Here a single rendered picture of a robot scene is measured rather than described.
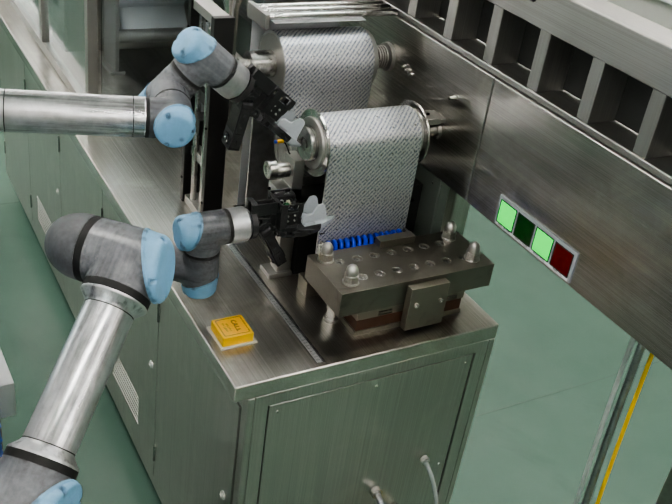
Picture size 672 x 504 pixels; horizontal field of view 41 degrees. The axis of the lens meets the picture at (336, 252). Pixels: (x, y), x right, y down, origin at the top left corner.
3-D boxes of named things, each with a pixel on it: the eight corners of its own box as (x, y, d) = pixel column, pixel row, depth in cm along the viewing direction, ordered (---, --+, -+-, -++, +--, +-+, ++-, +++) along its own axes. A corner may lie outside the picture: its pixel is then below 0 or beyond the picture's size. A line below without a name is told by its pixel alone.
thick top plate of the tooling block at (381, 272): (304, 277, 202) (307, 254, 199) (450, 250, 221) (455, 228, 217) (338, 318, 191) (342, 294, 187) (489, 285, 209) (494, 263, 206)
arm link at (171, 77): (135, 114, 171) (176, 74, 168) (133, 90, 180) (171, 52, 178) (166, 139, 175) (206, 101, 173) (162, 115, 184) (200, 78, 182)
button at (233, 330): (210, 329, 193) (210, 319, 192) (240, 322, 196) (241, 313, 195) (222, 348, 188) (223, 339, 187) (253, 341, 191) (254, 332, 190)
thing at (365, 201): (315, 245, 204) (326, 173, 195) (403, 231, 215) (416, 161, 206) (316, 247, 204) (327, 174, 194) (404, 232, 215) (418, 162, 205)
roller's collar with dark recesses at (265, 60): (241, 73, 211) (243, 46, 208) (264, 71, 214) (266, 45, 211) (252, 83, 207) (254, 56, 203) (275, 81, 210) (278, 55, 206)
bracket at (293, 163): (258, 268, 216) (269, 153, 200) (282, 264, 219) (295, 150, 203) (266, 280, 212) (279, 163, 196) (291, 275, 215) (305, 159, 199)
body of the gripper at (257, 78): (299, 105, 187) (261, 72, 179) (272, 136, 188) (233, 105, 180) (283, 91, 193) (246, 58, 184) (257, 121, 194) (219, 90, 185)
